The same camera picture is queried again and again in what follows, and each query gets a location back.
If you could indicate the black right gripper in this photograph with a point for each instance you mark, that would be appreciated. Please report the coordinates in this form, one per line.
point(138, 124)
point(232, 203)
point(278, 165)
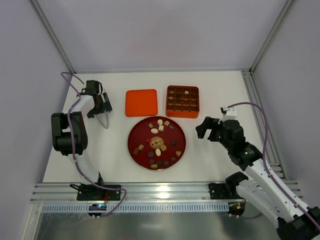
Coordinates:
point(213, 131)

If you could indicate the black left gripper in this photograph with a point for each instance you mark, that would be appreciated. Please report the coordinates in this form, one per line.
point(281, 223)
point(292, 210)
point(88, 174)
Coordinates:
point(100, 109)

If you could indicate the metal tongs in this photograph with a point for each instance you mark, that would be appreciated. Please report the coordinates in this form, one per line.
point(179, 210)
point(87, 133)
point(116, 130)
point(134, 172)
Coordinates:
point(103, 119)

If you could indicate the orange box lid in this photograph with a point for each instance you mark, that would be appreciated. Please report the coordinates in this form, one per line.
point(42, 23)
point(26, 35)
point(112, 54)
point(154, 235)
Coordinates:
point(141, 103)

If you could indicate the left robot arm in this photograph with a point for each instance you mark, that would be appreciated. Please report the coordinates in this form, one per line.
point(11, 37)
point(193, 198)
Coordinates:
point(70, 138)

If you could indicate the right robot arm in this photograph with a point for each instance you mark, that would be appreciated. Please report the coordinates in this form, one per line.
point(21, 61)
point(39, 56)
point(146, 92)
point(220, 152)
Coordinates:
point(258, 183)

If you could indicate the orange chocolate box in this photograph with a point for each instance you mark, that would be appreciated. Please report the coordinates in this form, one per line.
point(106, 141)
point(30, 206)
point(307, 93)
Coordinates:
point(184, 107)

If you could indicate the dark shell chocolate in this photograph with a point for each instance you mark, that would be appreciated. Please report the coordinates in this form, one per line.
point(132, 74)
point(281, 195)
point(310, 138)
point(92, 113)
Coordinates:
point(173, 143)

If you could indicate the white cube chocolate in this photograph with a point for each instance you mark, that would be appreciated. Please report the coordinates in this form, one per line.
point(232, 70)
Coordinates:
point(161, 128)

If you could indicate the white faceted chocolate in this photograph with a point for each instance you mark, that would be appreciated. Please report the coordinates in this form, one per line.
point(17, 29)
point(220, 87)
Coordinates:
point(160, 122)

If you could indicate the tan fluted cup chocolate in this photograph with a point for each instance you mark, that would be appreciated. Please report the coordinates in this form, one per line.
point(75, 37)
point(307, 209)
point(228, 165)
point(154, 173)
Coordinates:
point(163, 148)

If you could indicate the brown chocolate left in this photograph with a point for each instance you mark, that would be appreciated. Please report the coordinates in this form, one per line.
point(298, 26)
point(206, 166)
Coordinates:
point(135, 152)

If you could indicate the white oval swirl chocolate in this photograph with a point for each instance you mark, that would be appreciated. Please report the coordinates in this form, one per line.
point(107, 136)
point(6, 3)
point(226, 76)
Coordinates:
point(158, 152)

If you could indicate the dark ridged chocolate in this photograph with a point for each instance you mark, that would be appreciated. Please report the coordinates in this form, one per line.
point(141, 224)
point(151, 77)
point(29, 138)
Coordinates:
point(166, 163)

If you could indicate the dark round chocolate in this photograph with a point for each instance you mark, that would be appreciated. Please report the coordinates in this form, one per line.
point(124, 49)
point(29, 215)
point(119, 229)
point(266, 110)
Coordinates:
point(150, 154)

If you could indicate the tan barrel chocolate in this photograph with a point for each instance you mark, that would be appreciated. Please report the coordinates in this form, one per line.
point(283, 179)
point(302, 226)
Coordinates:
point(154, 166)

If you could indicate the round red plate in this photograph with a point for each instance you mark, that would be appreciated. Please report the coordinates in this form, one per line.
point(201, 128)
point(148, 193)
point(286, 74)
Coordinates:
point(141, 134)

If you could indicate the right controller board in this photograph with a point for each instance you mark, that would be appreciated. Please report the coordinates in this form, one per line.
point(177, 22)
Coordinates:
point(236, 209)

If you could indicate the controller board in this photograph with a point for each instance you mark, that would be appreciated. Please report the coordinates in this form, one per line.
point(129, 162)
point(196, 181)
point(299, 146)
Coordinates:
point(97, 207)
point(236, 209)

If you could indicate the left controller board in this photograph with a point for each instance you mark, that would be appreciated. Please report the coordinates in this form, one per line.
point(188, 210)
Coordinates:
point(97, 207)

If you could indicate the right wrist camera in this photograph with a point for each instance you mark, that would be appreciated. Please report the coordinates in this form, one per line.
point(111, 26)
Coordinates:
point(228, 113)

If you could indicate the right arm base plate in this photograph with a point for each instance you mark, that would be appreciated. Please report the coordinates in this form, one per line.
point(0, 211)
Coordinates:
point(223, 191)

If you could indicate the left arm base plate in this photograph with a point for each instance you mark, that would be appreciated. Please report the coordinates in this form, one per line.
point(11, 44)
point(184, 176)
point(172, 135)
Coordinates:
point(91, 193)

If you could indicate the aluminium front rail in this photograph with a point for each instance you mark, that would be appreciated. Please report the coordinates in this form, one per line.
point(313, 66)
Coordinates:
point(136, 191)

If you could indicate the slotted cable duct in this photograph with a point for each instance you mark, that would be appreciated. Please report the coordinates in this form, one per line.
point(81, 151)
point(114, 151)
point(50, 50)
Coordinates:
point(139, 207)

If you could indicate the left corner frame post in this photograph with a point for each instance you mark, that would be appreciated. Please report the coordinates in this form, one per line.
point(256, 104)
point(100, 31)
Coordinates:
point(51, 33)

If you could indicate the corner frame post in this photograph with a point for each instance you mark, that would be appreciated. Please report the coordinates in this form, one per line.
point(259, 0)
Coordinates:
point(275, 28)
point(51, 33)

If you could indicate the right corner frame post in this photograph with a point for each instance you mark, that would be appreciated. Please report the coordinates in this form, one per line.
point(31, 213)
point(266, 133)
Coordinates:
point(275, 28)

